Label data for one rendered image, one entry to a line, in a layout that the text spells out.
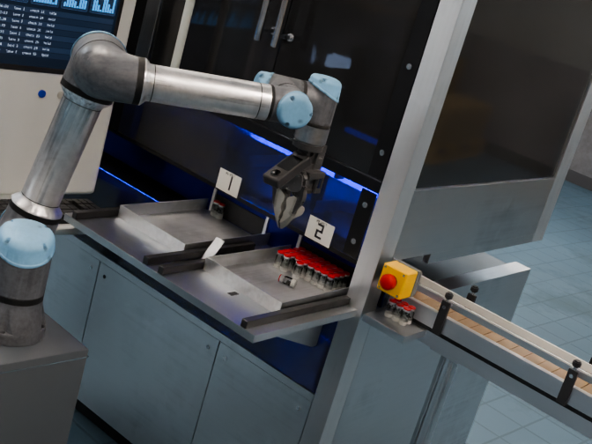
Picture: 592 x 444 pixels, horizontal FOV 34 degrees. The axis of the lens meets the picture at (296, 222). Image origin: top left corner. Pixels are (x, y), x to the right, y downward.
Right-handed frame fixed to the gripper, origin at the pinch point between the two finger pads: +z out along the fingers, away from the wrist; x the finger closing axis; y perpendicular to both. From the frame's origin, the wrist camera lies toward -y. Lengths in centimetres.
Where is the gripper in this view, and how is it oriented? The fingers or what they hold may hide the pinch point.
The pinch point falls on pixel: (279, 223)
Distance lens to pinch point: 222.6
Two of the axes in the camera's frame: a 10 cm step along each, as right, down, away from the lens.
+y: 6.2, -0.7, 7.8
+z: -2.7, 9.2, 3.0
